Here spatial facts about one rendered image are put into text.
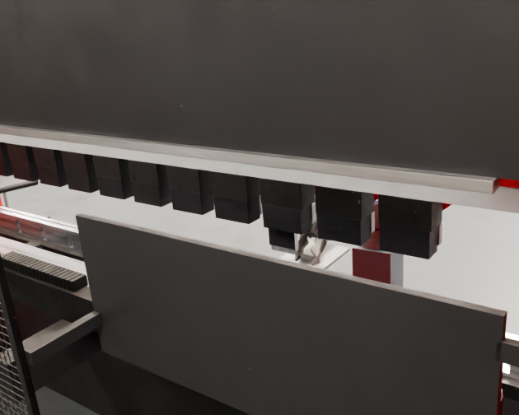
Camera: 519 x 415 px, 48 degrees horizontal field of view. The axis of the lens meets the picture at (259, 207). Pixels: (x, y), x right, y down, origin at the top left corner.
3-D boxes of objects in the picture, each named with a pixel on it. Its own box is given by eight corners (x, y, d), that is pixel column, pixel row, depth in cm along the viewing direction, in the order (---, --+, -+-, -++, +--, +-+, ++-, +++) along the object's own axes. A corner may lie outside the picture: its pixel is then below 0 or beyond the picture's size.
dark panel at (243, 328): (492, 510, 113) (507, 310, 98) (488, 517, 111) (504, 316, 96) (106, 347, 177) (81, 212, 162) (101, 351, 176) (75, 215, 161)
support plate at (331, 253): (349, 250, 209) (349, 248, 208) (311, 280, 189) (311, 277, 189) (306, 241, 219) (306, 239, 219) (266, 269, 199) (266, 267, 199)
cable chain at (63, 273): (88, 285, 196) (86, 274, 195) (74, 292, 192) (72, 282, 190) (15, 259, 221) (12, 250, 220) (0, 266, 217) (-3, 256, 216)
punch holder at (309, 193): (316, 225, 184) (314, 175, 179) (302, 235, 178) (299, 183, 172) (277, 218, 193) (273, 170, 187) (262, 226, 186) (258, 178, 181)
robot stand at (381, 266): (368, 370, 303) (367, 233, 277) (402, 380, 294) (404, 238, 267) (355, 390, 289) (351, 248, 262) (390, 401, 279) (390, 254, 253)
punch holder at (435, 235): (441, 248, 161) (443, 192, 156) (430, 259, 155) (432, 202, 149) (390, 239, 170) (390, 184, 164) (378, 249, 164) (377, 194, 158)
